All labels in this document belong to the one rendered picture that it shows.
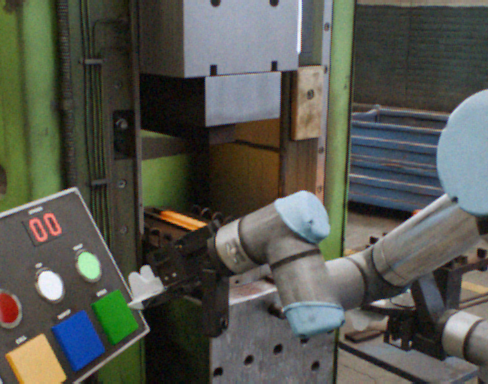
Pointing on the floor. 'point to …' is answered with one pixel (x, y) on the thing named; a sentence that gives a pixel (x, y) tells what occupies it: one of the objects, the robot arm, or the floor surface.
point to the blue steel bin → (395, 158)
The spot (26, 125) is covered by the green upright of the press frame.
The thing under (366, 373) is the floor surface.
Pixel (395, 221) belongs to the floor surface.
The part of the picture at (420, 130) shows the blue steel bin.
